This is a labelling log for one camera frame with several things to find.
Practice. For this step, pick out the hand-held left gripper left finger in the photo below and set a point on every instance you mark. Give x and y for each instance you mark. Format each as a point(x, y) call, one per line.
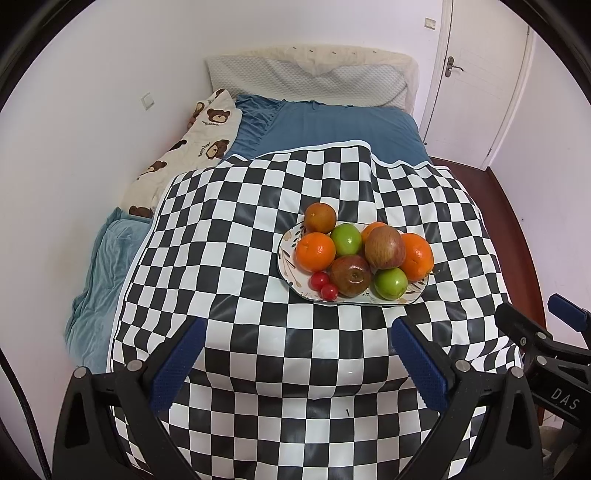
point(178, 364)

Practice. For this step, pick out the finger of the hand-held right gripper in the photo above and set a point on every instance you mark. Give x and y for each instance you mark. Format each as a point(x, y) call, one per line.
point(521, 327)
point(570, 311)

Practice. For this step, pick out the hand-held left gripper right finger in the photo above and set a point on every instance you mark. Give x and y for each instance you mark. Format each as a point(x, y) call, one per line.
point(422, 364)

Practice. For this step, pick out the dark red apple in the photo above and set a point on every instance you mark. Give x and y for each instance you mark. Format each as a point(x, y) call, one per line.
point(351, 274)

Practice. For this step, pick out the red cherry tomato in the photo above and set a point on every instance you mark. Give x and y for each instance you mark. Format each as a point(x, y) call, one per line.
point(318, 280)
point(328, 291)

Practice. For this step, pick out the red green apple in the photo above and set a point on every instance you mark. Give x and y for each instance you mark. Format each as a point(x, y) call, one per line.
point(384, 247)

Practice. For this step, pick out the white floral plate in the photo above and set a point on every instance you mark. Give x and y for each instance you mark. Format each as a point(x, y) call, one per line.
point(295, 277)

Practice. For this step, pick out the bright orange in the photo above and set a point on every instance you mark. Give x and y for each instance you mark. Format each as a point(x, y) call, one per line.
point(420, 258)
point(315, 251)
point(371, 229)

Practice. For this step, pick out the dark brownish orange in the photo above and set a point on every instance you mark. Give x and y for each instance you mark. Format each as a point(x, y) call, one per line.
point(320, 217)

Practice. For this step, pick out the teal fleece blanket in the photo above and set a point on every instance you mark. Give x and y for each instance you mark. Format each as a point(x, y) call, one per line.
point(106, 267)

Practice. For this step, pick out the black white checkered cloth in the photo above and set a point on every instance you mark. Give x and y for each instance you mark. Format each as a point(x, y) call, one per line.
point(254, 207)

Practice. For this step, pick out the teddy bear print blanket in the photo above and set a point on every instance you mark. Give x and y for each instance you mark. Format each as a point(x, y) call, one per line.
point(184, 157)

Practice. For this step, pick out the blue bed sheet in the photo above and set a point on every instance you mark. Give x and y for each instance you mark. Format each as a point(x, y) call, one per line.
point(332, 124)

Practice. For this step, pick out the white door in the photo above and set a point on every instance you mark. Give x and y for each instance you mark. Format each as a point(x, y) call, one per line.
point(480, 55)

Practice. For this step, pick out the grey quilted pillow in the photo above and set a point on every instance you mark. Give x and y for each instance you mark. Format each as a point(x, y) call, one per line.
point(300, 76)

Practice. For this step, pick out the white wall switch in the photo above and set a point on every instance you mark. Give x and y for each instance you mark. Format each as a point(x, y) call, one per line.
point(430, 23)
point(147, 100)

